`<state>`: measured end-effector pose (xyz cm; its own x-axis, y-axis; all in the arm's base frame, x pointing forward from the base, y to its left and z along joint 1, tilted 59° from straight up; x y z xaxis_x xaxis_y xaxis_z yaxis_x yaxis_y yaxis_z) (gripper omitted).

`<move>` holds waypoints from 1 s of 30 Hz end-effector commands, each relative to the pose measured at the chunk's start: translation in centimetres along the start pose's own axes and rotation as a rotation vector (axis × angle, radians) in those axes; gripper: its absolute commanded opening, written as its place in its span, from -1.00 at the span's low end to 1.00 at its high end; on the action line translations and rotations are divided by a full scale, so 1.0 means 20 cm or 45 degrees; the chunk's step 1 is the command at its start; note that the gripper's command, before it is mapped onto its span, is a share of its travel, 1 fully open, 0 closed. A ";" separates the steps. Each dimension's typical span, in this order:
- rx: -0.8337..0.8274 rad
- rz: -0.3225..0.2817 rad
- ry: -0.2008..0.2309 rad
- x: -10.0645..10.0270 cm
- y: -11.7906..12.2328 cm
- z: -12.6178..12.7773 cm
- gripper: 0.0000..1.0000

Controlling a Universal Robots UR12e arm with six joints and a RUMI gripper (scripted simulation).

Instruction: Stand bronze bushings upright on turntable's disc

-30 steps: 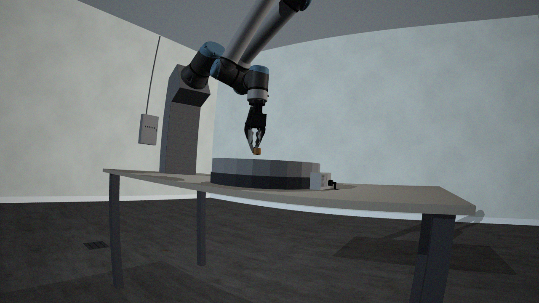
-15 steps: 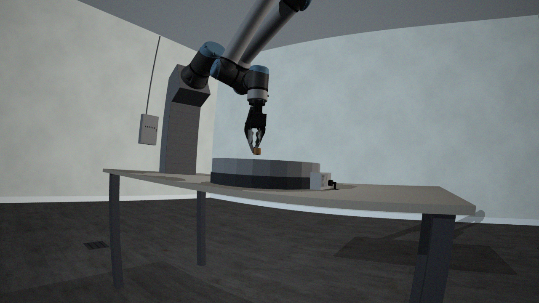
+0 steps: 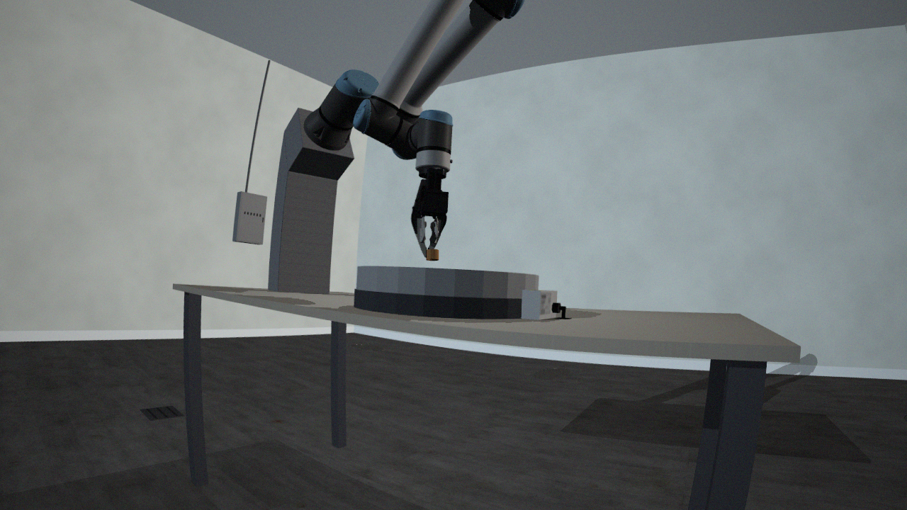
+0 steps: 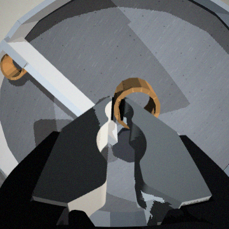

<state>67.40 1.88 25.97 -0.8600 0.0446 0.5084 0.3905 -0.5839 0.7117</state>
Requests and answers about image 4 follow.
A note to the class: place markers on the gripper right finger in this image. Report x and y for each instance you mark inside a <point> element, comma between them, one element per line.
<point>172,172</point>

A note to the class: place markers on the bronze bushing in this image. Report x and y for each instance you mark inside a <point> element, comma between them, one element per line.
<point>9,70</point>
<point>129,86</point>

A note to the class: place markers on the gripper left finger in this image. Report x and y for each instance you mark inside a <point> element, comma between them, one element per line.
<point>65,172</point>

